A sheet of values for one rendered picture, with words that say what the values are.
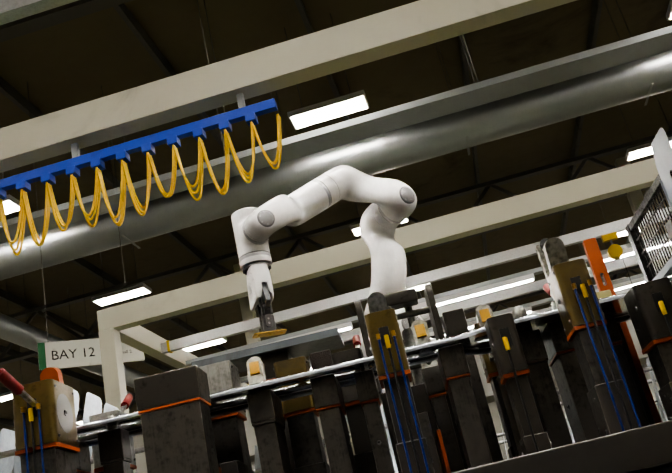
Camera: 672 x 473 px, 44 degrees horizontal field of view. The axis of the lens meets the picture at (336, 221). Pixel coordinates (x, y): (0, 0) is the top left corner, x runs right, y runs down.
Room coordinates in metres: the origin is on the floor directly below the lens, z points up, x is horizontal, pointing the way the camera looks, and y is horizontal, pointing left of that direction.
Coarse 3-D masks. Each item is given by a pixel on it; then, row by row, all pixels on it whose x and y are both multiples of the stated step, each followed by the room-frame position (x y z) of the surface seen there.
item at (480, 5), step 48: (432, 0) 3.99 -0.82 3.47; (480, 0) 3.96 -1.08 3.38; (528, 0) 3.93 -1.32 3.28; (288, 48) 4.09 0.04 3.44; (336, 48) 4.06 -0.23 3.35; (384, 48) 4.07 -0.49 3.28; (144, 96) 4.20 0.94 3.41; (192, 96) 4.17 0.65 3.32; (0, 144) 4.31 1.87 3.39; (48, 144) 4.28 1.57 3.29
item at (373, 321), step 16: (368, 320) 1.48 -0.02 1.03; (384, 320) 1.47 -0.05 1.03; (384, 336) 1.47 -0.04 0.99; (400, 336) 1.48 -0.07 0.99; (384, 352) 1.47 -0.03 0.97; (400, 352) 1.47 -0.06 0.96; (384, 368) 1.47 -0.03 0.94; (400, 368) 1.47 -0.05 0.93; (384, 384) 1.48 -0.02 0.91; (400, 384) 1.48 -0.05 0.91; (400, 400) 1.48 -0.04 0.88; (400, 416) 1.48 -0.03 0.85; (416, 416) 1.48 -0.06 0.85; (400, 432) 1.47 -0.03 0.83; (416, 432) 1.48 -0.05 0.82; (400, 448) 1.48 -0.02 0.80; (416, 448) 1.48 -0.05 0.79; (400, 464) 1.48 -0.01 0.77; (416, 464) 1.48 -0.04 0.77
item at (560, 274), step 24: (576, 264) 1.43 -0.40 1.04; (552, 288) 1.50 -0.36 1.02; (576, 288) 1.43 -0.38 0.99; (576, 312) 1.44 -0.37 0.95; (600, 312) 1.43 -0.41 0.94; (576, 336) 1.47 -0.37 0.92; (600, 336) 1.43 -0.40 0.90; (600, 360) 1.43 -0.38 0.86; (600, 384) 1.44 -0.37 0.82; (624, 384) 1.43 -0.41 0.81; (600, 408) 1.45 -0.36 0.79; (624, 408) 1.43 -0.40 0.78; (600, 432) 1.50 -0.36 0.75
